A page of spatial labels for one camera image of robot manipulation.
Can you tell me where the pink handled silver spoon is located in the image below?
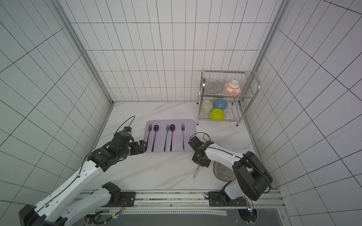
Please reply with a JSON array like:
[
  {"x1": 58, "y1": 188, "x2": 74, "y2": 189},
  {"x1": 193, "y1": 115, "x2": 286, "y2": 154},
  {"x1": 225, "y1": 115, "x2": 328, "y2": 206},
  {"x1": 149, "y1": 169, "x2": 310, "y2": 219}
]
[{"x1": 193, "y1": 165, "x2": 200, "y2": 179}]

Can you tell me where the dark purple metal spoon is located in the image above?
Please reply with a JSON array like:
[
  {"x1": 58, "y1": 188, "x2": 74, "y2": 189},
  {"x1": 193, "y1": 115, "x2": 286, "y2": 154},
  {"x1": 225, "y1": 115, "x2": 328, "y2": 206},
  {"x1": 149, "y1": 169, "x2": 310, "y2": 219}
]
[{"x1": 151, "y1": 124, "x2": 159, "y2": 152}]

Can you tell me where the magenta metal spoon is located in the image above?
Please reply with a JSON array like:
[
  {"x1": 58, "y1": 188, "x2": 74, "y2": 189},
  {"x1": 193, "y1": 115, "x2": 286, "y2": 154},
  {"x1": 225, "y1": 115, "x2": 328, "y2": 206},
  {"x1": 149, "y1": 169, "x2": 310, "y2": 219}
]
[{"x1": 170, "y1": 124, "x2": 175, "y2": 152}]

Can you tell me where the blue metal fork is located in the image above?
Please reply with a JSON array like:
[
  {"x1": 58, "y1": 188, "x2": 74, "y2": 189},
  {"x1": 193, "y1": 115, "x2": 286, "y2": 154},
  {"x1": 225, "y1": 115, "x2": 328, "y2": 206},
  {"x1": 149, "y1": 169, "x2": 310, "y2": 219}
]
[{"x1": 163, "y1": 124, "x2": 170, "y2": 152}]

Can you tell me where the purple metal fork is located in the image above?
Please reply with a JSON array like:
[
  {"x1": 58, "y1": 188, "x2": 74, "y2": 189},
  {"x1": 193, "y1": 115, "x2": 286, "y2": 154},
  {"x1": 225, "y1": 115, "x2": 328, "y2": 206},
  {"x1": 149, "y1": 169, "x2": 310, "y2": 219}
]
[{"x1": 147, "y1": 123, "x2": 152, "y2": 144}]

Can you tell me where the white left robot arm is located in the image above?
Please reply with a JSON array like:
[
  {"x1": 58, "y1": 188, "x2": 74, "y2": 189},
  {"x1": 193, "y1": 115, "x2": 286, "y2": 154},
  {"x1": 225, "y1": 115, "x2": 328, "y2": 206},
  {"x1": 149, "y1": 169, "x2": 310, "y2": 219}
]
[{"x1": 18, "y1": 126, "x2": 147, "y2": 226}]

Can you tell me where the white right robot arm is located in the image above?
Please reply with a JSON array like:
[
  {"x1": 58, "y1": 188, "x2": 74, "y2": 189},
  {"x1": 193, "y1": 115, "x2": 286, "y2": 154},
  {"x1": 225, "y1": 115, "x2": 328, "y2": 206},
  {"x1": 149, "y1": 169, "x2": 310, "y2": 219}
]
[{"x1": 189, "y1": 136, "x2": 273, "y2": 201}]

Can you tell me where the grey oval plate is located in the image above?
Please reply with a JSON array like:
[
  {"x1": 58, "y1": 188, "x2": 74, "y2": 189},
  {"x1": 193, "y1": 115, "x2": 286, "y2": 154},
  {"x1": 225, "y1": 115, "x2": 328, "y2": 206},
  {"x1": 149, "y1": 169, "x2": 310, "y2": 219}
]
[{"x1": 213, "y1": 161, "x2": 236, "y2": 182}]

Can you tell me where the lavender plastic tray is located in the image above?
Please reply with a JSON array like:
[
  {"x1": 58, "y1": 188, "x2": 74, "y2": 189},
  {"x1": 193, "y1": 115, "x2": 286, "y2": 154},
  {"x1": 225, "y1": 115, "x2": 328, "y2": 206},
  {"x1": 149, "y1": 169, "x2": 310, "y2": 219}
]
[{"x1": 144, "y1": 119, "x2": 196, "y2": 153}]

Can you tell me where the lime green bowl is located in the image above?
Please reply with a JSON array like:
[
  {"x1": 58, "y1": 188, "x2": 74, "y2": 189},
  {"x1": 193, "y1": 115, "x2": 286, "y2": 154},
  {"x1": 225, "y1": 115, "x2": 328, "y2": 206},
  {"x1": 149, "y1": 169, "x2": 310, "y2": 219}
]
[{"x1": 210, "y1": 108, "x2": 225, "y2": 121}]

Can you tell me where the pale green cup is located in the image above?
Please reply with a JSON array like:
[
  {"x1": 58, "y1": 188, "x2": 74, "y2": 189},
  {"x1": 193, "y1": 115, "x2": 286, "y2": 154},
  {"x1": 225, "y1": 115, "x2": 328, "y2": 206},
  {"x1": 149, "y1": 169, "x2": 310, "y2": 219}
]
[{"x1": 201, "y1": 99, "x2": 214, "y2": 115}]

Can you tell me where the blue bowl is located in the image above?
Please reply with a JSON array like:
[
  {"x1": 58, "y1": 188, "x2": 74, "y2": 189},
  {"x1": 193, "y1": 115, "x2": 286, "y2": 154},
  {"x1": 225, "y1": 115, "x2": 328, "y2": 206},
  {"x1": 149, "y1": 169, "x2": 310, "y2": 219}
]
[{"x1": 213, "y1": 98, "x2": 228, "y2": 110}]

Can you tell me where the steel dish rack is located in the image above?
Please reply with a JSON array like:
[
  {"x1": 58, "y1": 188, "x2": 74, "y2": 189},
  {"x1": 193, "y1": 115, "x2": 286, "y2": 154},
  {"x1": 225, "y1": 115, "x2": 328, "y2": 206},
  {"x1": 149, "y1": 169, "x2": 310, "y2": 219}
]
[{"x1": 197, "y1": 70, "x2": 261, "y2": 126}]

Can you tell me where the grey round plate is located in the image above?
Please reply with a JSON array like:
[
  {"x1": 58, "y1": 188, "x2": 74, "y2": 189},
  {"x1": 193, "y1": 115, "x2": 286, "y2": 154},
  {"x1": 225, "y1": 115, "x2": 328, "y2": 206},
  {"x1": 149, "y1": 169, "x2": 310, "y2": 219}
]
[{"x1": 205, "y1": 80, "x2": 223, "y2": 95}]

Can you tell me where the orange white bowl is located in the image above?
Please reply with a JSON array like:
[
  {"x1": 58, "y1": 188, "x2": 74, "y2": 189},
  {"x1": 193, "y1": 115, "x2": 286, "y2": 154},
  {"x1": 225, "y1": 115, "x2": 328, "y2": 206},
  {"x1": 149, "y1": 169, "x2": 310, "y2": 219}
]
[{"x1": 224, "y1": 80, "x2": 241, "y2": 95}]

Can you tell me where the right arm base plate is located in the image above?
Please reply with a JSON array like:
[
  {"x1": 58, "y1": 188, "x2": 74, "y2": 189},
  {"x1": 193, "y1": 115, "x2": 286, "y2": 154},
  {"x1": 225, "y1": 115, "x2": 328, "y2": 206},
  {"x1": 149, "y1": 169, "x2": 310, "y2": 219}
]
[{"x1": 204, "y1": 191, "x2": 247, "y2": 207}]

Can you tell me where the aluminium mounting rail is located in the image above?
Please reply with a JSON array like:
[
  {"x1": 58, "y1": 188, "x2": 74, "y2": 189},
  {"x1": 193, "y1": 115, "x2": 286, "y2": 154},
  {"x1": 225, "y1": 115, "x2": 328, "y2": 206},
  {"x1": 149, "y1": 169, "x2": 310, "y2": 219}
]
[{"x1": 79, "y1": 190, "x2": 290, "y2": 226}]

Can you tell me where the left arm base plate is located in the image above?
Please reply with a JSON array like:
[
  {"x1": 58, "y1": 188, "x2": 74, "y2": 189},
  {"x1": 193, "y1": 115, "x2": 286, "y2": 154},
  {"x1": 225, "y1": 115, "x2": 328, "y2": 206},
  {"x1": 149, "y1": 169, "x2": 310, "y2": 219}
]
[{"x1": 113, "y1": 192, "x2": 136, "y2": 207}]

